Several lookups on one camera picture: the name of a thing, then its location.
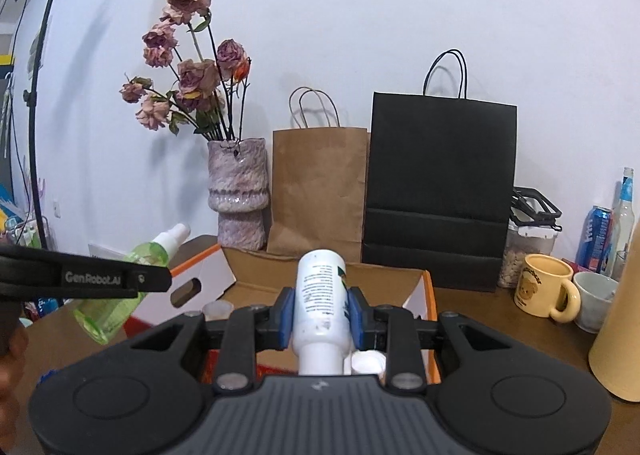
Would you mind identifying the clear jar with black lid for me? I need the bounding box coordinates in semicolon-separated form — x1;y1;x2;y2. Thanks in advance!
496;186;563;290

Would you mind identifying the black paper bag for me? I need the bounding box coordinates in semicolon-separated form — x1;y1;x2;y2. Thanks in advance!
361;50;518;293

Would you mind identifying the yellow thermos jug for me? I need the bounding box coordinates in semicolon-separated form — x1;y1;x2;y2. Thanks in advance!
588;222;640;404

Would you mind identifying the green spray bottle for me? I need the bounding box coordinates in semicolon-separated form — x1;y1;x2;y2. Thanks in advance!
73;223;192;346

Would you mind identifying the black light stand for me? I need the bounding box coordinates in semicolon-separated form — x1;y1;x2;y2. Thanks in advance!
7;0;93;251

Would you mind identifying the clear glass bottle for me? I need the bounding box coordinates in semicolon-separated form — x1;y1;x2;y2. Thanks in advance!
602;166;637;278

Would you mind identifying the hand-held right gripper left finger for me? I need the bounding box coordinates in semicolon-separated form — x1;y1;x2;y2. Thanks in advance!
131;287;293;393

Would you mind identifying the blue drink can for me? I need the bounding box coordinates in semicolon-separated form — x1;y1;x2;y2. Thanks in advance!
575;206;613;273

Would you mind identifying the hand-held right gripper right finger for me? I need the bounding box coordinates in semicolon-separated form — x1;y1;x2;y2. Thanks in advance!
347;286;506;392

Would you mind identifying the yellow bear mug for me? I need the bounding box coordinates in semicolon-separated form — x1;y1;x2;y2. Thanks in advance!
513;254;582;323

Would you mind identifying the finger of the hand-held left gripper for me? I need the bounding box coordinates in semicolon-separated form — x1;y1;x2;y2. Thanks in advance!
130;261;172;294

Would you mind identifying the red and orange cardboard box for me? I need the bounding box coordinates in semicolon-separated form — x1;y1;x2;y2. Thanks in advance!
122;236;442;383

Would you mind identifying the white plastic bottle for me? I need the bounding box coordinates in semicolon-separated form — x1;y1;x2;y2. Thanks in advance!
291;249;351;376

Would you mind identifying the white ridged bottle cap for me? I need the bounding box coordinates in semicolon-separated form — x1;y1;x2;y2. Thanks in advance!
350;351;387;378

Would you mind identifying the dried pink rose bouquet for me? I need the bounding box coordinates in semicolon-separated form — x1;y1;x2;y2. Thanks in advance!
119;0;252;142

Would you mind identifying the brown paper bag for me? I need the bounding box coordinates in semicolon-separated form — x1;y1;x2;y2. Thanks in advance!
266;86;371;263

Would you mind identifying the grey ceramic cup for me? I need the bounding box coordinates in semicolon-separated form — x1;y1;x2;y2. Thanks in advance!
571;271;621;334

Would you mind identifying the clear cotton swab box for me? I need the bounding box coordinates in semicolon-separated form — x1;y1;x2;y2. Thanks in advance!
202;301;234;321

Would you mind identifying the pink mottled ceramic vase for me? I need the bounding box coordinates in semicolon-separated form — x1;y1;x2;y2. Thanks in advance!
207;137;271;252

